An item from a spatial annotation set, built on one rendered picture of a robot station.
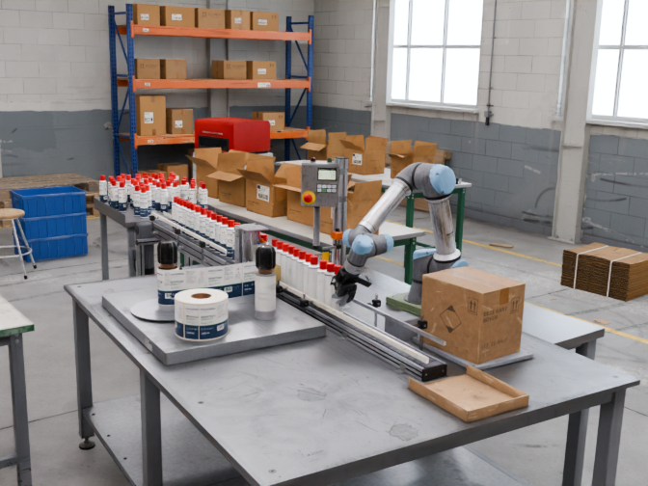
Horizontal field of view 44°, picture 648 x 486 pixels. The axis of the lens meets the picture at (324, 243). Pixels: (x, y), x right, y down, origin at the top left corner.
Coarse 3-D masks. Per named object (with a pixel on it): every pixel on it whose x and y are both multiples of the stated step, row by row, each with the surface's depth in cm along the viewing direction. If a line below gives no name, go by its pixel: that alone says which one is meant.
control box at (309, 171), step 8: (304, 160) 349; (304, 168) 341; (312, 168) 341; (304, 176) 342; (312, 176) 342; (304, 184) 343; (312, 184) 342; (304, 192) 343; (312, 192) 343; (312, 200) 344; (320, 200) 344; (328, 200) 343; (336, 200) 343
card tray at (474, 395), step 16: (416, 384) 265; (432, 384) 272; (448, 384) 272; (464, 384) 273; (480, 384) 273; (496, 384) 269; (432, 400) 258; (448, 400) 251; (464, 400) 260; (480, 400) 260; (496, 400) 260; (512, 400) 253; (464, 416) 245; (480, 416) 247
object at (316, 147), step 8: (312, 136) 867; (320, 136) 874; (336, 136) 844; (344, 136) 852; (312, 144) 854; (320, 144) 848; (328, 144) 841; (336, 144) 847; (312, 152) 859; (320, 152) 849; (328, 152) 842; (336, 152) 850; (320, 160) 851
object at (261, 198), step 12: (252, 168) 597; (264, 168) 605; (252, 180) 589; (264, 180) 573; (276, 180) 611; (252, 192) 592; (264, 192) 579; (276, 192) 572; (252, 204) 594; (264, 204) 581; (276, 204) 576; (276, 216) 578
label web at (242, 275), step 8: (232, 264) 333; (240, 264) 335; (248, 264) 337; (224, 272) 331; (232, 272) 333; (240, 272) 336; (248, 272) 338; (224, 280) 332; (232, 280) 334; (240, 280) 336; (248, 280) 339; (224, 288) 333; (232, 288) 335; (240, 288) 337; (248, 288) 340; (232, 296) 336
